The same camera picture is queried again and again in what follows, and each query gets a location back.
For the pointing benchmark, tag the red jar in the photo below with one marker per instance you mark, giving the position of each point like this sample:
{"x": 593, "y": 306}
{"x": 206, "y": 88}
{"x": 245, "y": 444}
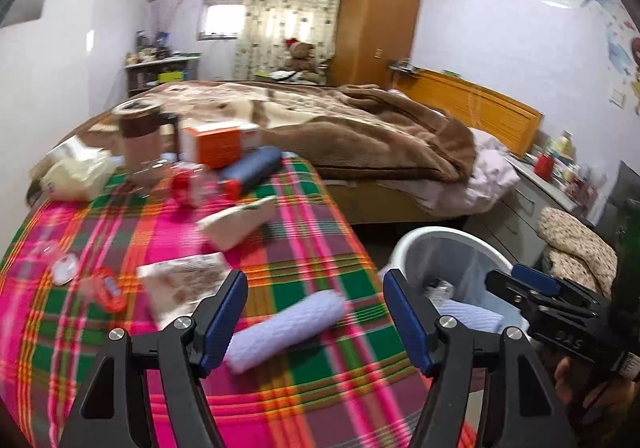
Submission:
{"x": 543, "y": 166}

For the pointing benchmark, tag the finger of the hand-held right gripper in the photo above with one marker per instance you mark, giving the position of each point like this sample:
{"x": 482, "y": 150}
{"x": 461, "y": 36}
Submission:
{"x": 537, "y": 275}
{"x": 512, "y": 290}

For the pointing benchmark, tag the clear cola bottle red label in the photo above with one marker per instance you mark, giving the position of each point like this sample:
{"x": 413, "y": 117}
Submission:
{"x": 185, "y": 183}

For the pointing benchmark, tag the dried branches in vase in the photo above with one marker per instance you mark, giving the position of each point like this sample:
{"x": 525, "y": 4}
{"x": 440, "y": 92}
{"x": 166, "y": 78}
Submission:
{"x": 165, "y": 20}

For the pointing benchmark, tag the white wall switch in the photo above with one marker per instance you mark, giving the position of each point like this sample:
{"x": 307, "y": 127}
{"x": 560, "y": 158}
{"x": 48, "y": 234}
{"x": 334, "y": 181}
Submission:
{"x": 617, "y": 98}

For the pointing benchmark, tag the pink bed sheet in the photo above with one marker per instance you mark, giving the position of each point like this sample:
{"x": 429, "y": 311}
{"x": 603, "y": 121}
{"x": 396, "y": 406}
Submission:
{"x": 485, "y": 177}

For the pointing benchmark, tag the navy glasses case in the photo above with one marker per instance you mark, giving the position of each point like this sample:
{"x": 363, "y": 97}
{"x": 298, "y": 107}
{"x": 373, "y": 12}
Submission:
{"x": 255, "y": 167}

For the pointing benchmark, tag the heart patterned curtain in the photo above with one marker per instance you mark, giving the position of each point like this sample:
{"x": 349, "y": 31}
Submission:
{"x": 290, "y": 12}

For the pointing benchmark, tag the cluttered shelf desk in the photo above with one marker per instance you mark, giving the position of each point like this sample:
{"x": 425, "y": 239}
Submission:
{"x": 160, "y": 75}

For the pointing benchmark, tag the person's right hand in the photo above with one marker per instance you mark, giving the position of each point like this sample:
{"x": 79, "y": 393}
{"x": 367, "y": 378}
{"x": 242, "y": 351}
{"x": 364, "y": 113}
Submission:
{"x": 566, "y": 374}

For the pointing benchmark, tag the pink green plaid tablecloth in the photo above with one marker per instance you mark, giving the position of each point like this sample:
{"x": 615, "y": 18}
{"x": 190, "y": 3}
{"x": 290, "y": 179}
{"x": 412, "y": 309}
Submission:
{"x": 325, "y": 393}

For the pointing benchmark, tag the brown patterned paper packet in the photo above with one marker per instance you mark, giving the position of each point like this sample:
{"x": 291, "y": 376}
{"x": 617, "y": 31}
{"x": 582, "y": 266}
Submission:
{"x": 182, "y": 283}

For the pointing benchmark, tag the white round trash bin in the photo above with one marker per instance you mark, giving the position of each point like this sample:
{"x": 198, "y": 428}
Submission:
{"x": 480, "y": 258}

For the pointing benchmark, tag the grey bedside cabinet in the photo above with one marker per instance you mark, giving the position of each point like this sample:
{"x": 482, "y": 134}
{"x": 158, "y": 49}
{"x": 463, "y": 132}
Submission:
{"x": 530, "y": 208}

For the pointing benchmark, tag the clear plastic cup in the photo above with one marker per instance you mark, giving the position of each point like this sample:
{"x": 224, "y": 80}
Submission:
{"x": 65, "y": 269}

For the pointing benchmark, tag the wooden wardrobe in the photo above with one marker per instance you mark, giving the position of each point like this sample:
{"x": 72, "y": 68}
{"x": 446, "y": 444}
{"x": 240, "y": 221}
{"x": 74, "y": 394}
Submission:
{"x": 375, "y": 17}

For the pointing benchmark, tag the soft tissue pack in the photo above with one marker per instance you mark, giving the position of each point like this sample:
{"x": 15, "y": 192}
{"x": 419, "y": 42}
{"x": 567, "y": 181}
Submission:
{"x": 75, "y": 172}

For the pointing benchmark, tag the brown teddy bear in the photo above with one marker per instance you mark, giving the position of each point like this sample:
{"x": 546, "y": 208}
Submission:
{"x": 302, "y": 60}

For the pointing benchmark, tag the small window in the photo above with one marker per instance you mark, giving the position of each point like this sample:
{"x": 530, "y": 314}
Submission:
{"x": 222, "y": 20}

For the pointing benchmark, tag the power strip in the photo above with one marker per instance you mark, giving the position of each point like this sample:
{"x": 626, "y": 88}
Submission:
{"x": 402, "y": 67}

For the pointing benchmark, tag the brown fleece blanket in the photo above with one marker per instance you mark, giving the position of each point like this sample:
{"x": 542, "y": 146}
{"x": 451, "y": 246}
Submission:
{"x": 390, "y": 137}

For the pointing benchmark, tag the orange and white box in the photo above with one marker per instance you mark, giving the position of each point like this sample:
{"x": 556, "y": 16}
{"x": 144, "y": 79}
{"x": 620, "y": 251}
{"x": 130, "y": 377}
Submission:
{"x": 220, "y": 142}

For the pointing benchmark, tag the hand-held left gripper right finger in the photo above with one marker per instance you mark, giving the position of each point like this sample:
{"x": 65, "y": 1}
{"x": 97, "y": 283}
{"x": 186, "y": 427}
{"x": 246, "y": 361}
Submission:
{"x": 407, "y": 323}

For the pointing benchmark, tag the white textured packet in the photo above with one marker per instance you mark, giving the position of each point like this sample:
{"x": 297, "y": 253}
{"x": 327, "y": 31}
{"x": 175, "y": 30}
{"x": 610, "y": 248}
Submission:
{"x": 470, "y": 317}
{"x": 290, "y": 328}

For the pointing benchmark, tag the wooden headboard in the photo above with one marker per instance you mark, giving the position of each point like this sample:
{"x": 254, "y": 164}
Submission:
{"x": 480, "y": 107}

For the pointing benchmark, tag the floral quilted cloth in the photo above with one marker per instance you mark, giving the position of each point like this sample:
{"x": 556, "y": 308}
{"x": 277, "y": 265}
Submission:
{"x": 575, "y": 243}

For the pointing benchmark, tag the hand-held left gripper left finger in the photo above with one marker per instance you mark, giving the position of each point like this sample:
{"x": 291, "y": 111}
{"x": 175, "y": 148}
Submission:
{"x": 225, "y": 318}

